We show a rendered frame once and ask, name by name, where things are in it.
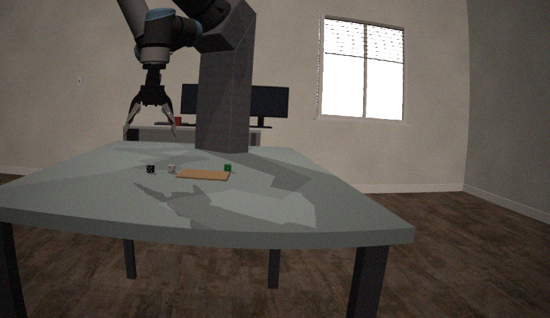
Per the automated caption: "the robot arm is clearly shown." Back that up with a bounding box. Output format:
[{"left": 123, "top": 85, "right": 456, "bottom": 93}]
[{"left": 117, "top": 0, "right": 231, "bottom": 65}]

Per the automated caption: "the orange flat mat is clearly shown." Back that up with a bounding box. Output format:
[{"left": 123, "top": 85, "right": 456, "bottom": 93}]
[{"left": 175, "top": 169, "right": 230, "bottom": 181}]

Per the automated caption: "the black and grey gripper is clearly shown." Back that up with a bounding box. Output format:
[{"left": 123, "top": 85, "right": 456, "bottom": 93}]
[{"left": 124, "top": 63, "right": 177, "bottom": 137}]

